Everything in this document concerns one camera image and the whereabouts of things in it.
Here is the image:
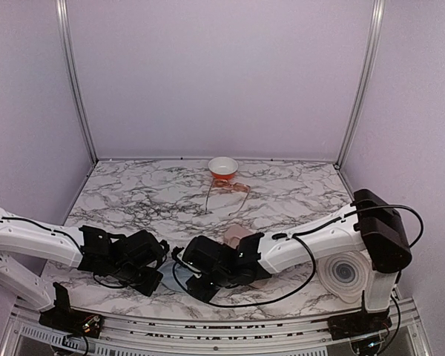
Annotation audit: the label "orange white bowl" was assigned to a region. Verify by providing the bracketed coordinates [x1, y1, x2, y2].
[208, 156, 239, 180]

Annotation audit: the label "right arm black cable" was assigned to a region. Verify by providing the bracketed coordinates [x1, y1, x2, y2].
[172, 202, 424, 307]

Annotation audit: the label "grey swirl ceramic plate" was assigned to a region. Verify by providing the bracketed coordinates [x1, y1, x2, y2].
[317, 251, 371, 304]

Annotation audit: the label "right aluminium frame post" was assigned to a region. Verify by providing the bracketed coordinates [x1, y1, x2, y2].
[335, 0, 386, 171]

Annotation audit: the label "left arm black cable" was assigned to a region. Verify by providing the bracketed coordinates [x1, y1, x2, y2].
[0, 213, 142, 290]

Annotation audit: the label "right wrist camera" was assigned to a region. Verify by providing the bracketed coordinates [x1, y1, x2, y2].
[171, 247, 202, 278]

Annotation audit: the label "pink hard glasses case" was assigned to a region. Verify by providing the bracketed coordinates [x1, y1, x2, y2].
[223, 225, 253, 248]

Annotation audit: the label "left aluminium frame post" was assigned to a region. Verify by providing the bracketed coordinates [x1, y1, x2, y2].
[56, 0, 99, 166]

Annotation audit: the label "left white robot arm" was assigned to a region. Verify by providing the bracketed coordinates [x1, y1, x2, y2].
[0, 208, 169, 337]

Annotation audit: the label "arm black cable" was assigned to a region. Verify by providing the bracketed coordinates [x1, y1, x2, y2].
[0, 213, 142, 290]
[172, 202, 424, 307]

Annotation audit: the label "aluminium frame post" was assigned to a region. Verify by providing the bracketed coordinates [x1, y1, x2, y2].
[56, 0, 99, 166]
[335, 0, 386, 171]

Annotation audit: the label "pink transparent sunglasses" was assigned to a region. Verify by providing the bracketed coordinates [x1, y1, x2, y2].
[205, 179, 251, 216]

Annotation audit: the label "front aluminium rail base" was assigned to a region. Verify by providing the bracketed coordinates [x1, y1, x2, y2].
[0, 299, 432, 355]

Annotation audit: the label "pink soft glasses case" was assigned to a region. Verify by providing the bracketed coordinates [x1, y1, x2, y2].
[250, 277, 272, 290]

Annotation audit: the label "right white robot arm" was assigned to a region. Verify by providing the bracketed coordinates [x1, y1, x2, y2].
[172, 189, 412, 340]

